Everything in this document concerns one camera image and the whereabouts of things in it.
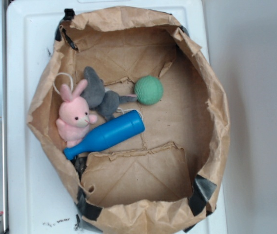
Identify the green dimpled foam ball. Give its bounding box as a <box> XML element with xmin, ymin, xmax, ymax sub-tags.
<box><xmin>134</xmin><ymin>76</ymin><xmax>163</xmax><ymax>105</ymax></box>

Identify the blue plastic bowling pin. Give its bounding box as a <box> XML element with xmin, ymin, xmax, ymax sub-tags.
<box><xmin>64</xmin><ymin>110</ymin><xmax>145</xmax><ymax>160</ymax></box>

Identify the grey plush mouse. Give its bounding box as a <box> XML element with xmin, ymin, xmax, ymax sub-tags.
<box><xmin>81</xmin><ymin>66</ymin><xmax>137</xmax><ymax>121</ymax></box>

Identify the pink plush bunny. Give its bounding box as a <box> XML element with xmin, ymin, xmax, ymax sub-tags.
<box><xmin>53</xmin><ymin>72</ymin><xmax>98</xmax><ymax>148</ymax></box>

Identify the brown paper bag tray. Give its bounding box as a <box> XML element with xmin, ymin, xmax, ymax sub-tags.
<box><xmin>27</xmin><ymin>6</ymin><xmax>230</xmax><ymax>234</ymax></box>

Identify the white plastic tray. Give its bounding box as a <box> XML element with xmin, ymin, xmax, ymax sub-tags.
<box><xmin>6</xmin><ymin>0</ymin><xmax>228</xmax><ymax>234</ymax></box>

